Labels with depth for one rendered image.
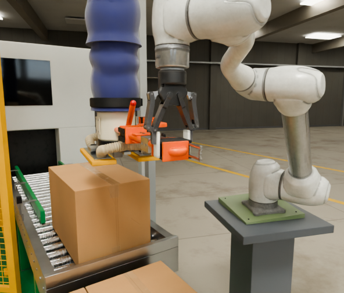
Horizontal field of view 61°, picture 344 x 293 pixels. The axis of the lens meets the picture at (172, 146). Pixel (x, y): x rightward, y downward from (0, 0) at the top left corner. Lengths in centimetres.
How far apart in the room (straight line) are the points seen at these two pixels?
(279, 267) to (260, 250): 17
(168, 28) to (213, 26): 12
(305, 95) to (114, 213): 103
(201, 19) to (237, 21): 8
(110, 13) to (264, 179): 106
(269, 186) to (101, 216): 86
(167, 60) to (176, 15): 10
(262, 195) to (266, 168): 14
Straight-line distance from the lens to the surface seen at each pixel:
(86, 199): 147
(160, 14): 77
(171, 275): 152
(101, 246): 159
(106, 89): 125
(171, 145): 74
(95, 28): 130
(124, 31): 128
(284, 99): 117
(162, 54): 76
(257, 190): 162
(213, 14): 69
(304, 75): 115
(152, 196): 221
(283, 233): 154
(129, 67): 127
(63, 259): 173
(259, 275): 175
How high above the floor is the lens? 137
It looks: 9 degrees down
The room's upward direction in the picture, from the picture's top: straight up
